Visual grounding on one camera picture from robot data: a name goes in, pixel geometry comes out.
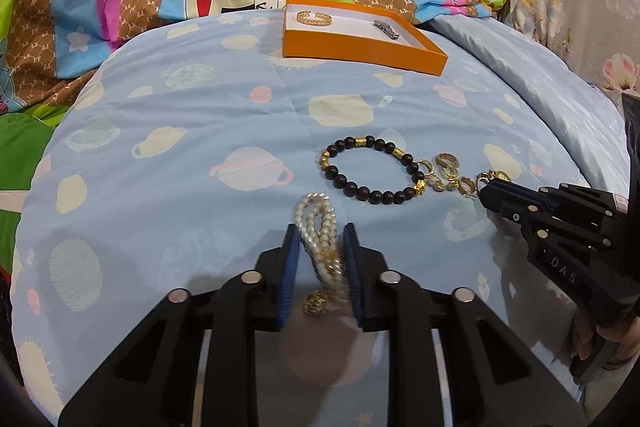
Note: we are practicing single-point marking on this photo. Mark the person's right hand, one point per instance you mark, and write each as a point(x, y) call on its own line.
point(585, 334)

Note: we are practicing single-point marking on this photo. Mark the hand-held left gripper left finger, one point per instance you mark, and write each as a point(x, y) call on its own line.
point(290, 269)

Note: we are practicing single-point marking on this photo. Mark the gold bangle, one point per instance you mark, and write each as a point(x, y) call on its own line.
point(312, 18)

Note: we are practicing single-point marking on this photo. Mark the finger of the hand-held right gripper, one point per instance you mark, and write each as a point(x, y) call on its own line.
point(507, 202)
point(575, 204)

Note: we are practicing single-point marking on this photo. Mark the light blue planet print quilt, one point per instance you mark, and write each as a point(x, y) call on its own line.
point(175, 187)

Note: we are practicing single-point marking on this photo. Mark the silver wrist watch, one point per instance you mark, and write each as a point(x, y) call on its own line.
point(385, 29)

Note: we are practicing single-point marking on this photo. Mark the orange jewelry box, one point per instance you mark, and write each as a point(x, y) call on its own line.
point(350, 52)

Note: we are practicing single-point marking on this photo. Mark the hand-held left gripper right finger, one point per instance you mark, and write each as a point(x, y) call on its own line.
point(352, 269)

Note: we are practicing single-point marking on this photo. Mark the light blue pillow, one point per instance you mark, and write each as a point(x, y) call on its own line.
point(540, 92)

